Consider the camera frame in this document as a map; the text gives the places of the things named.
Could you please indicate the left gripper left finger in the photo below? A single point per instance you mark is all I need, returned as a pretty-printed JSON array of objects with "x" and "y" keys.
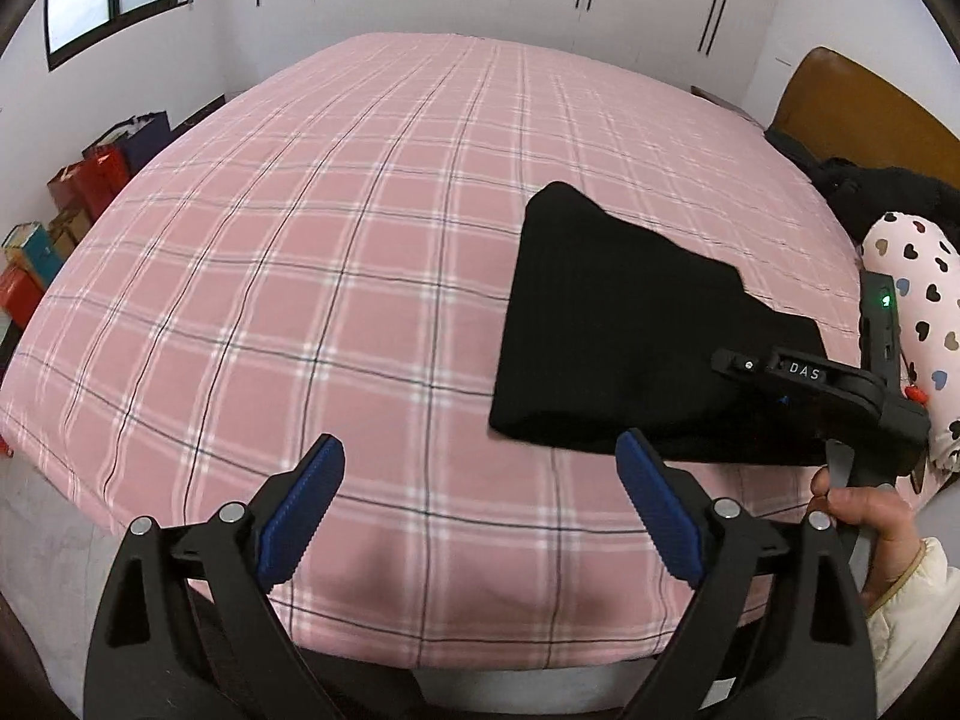
[{"x": 146, "y": 657}]

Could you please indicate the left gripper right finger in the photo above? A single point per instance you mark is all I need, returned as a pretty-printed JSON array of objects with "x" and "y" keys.
[{"x": 775, "y": 628}]

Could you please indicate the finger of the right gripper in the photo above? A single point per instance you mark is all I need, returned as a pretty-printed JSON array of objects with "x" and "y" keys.
[{"x": 796, "y": 379}]

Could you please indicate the black pants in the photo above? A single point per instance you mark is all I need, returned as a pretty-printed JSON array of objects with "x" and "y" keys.
[{"x": 611, "y": 327}]

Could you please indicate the right hand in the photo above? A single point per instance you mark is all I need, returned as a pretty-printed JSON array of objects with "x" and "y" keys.
[{"x": 896, "y": 543}]

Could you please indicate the red yellow toy charm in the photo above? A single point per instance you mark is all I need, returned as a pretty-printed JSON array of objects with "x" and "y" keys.
[{"x": 917, "y": 394}]

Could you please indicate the cream jacket sleeve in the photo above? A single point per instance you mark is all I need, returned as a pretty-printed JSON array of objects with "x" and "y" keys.
[{"x": 909, "y": 619}]

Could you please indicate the heart pattern bolster pillow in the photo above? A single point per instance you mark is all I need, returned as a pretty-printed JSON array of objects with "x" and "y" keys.
[{"x": 924, "y": 267}]

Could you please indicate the black clothes pile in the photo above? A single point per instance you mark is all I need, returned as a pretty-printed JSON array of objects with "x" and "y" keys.
[{"x": 859, "y": 196}]

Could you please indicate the brown wooden headboard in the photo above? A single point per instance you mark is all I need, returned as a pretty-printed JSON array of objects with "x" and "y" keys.
[{"x": 836, "y": 108}]

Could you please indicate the red box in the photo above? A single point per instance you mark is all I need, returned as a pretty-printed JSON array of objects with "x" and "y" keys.
[{"x": 19, "y": 295}]

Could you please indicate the pink plaid bed sheet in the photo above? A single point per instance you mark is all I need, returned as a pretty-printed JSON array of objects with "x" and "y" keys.
[{"x": 332, "y": 253}]

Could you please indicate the teal box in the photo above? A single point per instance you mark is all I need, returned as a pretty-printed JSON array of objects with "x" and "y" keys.
[{"x": 29, "y": 246}]

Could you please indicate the brown cardboard box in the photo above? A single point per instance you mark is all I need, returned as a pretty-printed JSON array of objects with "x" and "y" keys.
[{"x": 68, "y": 229}]

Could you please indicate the red gift bag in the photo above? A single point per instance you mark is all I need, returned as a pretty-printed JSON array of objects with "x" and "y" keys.
[{"x": 92, "y": 183}]

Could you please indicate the dark blue gift bag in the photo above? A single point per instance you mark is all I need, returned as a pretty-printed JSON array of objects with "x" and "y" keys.
[{"x": 138, "y": 139}]

